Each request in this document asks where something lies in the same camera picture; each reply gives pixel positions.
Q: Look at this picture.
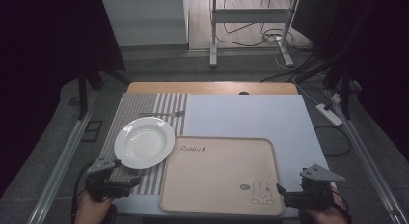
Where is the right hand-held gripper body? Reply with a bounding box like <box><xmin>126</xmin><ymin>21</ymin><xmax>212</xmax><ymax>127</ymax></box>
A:
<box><xmin>284</xmin><ymin>163</ymin><xmax>347</xmax><ymax>211</ymax></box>

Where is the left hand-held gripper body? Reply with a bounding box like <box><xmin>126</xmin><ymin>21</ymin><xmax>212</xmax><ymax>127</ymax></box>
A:
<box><xmin>84</xmin><ymin>154</ymin><xmax>133</xmax><ymax>203</ymax></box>

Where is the person's right hand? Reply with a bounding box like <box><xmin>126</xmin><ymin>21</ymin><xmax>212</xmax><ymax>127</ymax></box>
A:
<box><xmin>301</xmin><ymin>184</ymin><xmax>351</xmax><ymax>224</ymax></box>

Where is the person's left hand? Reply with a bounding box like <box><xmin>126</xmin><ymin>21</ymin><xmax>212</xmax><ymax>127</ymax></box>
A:
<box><xmin>73</xmin><ymin>190</ymin><xmax>116</xmax><ymax>224</ymax></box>

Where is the white round plate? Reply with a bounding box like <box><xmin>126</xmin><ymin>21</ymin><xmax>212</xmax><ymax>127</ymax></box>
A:
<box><xmin>113</xmin><ymin>116</ymin><xmax>177</xmax><ymax>171</ymax></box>

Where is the grey striped placemat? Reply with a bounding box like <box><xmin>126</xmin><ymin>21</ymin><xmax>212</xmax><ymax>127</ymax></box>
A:
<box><xmin>100</xmin><ymin>92</ymin><xmax>189</xmax><ymax>196</ymax></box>

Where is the beige tray with rabbit print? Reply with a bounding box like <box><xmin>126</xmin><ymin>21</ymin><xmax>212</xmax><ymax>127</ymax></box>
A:
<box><xmin>159</xmin><ymin>135</ymin><xmax>286</xmax><ymax>217</ymax></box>

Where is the metal fork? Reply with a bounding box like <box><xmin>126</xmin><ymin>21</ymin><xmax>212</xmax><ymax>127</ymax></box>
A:
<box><xmin>137</xmin><ymin>110</ymin><xmax>186</xmax><ymax>119</ymax></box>

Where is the white board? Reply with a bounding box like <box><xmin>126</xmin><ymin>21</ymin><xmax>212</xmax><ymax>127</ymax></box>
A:
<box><xmin>182</xmin><ymin>94</ymin><xmax>338</xmax><ymax>193</ymax></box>

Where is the white power strip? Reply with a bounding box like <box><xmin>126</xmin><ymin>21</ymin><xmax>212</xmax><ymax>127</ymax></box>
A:
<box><xmin>314</xmin><ymin>102</ymin><xmax>344</xmax><ymax>127</ymax></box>

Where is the black metal stand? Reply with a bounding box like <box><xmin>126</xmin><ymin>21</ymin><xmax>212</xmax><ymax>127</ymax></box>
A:
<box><xmin>322</xmin><ymin>54</ymin><xmax>355</xmax><ymax>121</ymax></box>
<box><xmin>76</xmin><ymin>54</ymin><xmax>131</xmax><ymax>121</ymax></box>

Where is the wooden table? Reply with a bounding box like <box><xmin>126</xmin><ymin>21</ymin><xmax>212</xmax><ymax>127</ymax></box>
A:
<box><xmin>126</xmin><ymin>81</ymin><xmax>300</xmax><ymax>97</ymax></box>

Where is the white cabinet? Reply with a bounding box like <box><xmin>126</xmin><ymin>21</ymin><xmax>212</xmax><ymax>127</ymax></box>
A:
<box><xmin>102</xmin><ymin>0</ymin><xmax>190</xmax><ymax>48</ymax></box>

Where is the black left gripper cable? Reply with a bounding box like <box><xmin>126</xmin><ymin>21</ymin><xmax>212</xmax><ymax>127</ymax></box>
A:
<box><xmin>70</xmin><ymin>161</ymin><xmax>95</xmax><ymax>224</ymax></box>

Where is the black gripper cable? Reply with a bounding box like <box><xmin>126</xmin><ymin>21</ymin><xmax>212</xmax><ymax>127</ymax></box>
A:
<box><xmin>331</xmin><ymin>187</ymin><xmax>352</xmax><ymax>220</ymax></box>
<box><xmin>70</xmin><ymin>161</ymin><xmax>95</xmax><ymax>224</ymax></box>

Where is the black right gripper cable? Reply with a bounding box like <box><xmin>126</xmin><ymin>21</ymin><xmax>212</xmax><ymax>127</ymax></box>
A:
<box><xmin>331</xmin><ymin>187</ymin><xmax>352</xmax><ymax>220</ymax></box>

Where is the metal floor rail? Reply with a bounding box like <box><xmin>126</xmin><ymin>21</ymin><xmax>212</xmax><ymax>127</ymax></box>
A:
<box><xmin>323</xmin><ymin>88</ymin><xmax>409</xmax><ymax>224</ymax></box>
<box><xmin>26</xmin><ymin>88</ymin><xmax>98</xmax><ymax>224</ymax></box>

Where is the black cable loop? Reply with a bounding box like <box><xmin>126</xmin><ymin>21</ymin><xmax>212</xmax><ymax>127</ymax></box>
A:
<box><xmin>314</xmin><ymin>124</ymin><xmax>352</xmax><ymax>158</ymax></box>

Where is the bundle of black floor cables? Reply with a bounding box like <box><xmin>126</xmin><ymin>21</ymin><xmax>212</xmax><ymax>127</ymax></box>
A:
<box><xmin>214</xmin><ymin>0</ymin><xmax>337</xmax><ymax>84</ymax></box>

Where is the white metal desk frame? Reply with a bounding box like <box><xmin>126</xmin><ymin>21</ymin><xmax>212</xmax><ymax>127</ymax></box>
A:
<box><xmin>208</xmin><ymin>0</ymin><xmax>302</xmax><ymax>70</ymax></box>

